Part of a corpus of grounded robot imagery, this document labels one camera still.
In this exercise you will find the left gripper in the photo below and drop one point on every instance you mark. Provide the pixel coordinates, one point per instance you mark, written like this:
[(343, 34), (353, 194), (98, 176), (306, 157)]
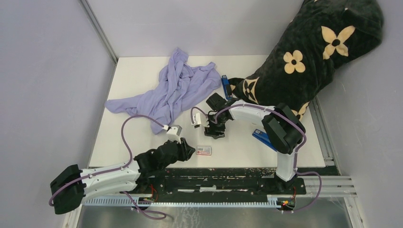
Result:
[(187, 150)]

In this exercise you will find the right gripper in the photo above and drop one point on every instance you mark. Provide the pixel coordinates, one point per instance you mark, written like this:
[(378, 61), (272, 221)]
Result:
[(211, 131)]

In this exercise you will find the red white staple box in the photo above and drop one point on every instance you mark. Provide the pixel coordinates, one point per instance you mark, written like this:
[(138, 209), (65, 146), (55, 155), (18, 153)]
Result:
[(204, 150)]

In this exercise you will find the blue stapler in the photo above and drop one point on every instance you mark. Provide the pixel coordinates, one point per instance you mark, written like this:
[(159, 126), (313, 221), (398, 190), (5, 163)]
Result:
[(226, 87), (263, 137)]

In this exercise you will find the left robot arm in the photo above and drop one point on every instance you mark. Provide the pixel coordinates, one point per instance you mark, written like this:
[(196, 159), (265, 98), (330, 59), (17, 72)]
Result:
[(74, 186)]

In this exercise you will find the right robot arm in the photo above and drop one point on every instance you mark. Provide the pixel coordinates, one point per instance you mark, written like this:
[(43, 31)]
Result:
[(285, 132)]

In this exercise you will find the lavender crumpled cloth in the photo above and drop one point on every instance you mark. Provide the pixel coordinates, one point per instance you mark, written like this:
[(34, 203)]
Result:
[(179, 88)]

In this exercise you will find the black floral blanket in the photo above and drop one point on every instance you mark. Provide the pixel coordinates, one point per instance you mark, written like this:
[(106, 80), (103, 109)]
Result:
[(323, 36)]

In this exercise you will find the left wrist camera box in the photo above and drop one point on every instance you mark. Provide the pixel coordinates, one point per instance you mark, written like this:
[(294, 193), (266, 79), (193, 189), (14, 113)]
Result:
[(173, 133)]

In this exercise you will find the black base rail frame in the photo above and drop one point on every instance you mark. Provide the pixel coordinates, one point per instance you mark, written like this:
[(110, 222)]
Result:
[(150, 194)]

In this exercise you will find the slotted cable duct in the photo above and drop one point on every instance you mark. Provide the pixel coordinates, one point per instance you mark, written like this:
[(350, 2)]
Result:
[(124, 201)]

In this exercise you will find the aluminium rail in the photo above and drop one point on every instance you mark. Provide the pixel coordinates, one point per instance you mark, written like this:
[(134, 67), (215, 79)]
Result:
[(307, 185)]

